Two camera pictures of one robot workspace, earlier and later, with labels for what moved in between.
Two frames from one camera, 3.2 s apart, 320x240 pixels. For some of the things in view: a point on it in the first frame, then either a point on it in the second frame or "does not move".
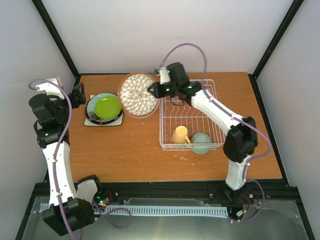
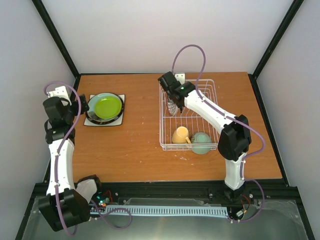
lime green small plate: [107, 107] does not move
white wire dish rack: [183, 127] does not move
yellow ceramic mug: [179, 135] does not move
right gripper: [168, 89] to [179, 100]
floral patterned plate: [134, 97] to [172, 107]
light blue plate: [91, 108] does not move
